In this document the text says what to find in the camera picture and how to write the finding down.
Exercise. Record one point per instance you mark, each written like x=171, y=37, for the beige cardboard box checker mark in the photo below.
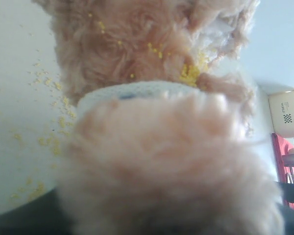
x=282, y=113

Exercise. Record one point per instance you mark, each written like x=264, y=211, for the red background object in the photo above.
x=284, y=158

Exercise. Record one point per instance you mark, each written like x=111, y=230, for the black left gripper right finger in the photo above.
x=288, y=216

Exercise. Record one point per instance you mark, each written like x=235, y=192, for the tan teddy bear striped sweater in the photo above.
x=161, y=157

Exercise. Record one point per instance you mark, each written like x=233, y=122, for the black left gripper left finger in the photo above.
x=41, y=216

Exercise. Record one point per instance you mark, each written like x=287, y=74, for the yellow millet grains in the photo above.
x=145, y=48

